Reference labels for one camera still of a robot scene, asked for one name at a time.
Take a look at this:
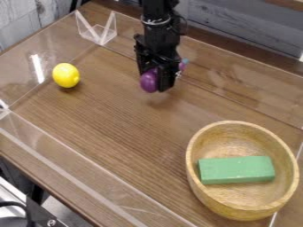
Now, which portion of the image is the green rectangular block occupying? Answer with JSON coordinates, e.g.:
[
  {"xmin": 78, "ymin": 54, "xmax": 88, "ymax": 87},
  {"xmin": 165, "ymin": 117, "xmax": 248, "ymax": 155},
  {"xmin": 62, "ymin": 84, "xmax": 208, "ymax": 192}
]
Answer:
[{"xmin": 197, "ymin": 156, "xmax": 276, "ymax": 184}]

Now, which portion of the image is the brown wooden bowl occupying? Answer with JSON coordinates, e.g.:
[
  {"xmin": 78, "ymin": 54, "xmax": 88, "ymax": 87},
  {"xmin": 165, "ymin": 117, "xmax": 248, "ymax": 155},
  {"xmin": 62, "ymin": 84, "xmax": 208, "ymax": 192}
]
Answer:
[{"xmin": 185, "ymin": 121, "xmax": 299, "ymax": 222}]

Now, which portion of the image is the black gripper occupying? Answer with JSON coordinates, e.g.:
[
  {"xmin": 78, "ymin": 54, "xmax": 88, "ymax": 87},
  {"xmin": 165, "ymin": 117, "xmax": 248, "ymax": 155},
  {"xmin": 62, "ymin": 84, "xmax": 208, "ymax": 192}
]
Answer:
[{"xmin": 133, "ymin": 17, "xmax": 185, "ymax": 92}]

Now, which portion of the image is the clear acrylic tray wall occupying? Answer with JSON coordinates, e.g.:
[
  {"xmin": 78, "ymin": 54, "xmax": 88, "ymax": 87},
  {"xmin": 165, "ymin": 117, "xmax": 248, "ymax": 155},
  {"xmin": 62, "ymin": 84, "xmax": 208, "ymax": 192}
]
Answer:
[{"xmin": 0, "ymin": 109, "xmax": 196, "ymax": 227}]

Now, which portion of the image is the clear acrylic corner bracket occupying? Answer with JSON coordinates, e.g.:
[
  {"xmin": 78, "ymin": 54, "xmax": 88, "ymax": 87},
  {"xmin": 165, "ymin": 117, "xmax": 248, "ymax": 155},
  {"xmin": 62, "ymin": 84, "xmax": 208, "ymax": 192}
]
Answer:
[{"xmin": 74, "ymin": 11, "xmax": 117, "ymax": 46}]

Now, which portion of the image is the purple toy eggplant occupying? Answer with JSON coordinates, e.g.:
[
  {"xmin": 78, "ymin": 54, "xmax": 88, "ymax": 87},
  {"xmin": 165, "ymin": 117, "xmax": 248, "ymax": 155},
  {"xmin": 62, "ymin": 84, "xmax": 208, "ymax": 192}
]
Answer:
[{"xmin": 140, "ymin": 59, "xmax": 188, "ymax": 93}]

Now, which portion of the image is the yellow toy lemon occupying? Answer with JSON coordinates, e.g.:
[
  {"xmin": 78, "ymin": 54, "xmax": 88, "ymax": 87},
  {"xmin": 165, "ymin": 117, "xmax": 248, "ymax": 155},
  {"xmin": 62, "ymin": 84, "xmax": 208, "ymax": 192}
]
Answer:
[{"xmin": 52, "ymin": 63, "xmax": 80, "ymax": 89}]

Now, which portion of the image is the black metal bracket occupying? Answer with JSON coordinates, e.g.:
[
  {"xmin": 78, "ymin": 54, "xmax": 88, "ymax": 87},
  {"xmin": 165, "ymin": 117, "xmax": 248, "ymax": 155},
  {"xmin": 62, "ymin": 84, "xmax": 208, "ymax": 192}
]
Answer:
[{"xmin": 26, "ymin": 198, "xmax": 68, "ymax": 227}]

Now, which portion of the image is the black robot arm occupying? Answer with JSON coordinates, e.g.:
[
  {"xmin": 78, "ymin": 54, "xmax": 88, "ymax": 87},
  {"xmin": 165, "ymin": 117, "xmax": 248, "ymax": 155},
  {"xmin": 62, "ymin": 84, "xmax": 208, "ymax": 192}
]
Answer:
[{"xmin": 133, "ymin": 0, "xmax": 184, "ymax": 93}]

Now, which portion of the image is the black cable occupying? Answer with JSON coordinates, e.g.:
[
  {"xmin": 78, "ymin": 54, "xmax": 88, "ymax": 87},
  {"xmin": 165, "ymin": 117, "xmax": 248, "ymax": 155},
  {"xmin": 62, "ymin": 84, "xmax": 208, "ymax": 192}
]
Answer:
[{"xmin": 0, "ymin": 200, "xmax": 30, "ymax": 227}]

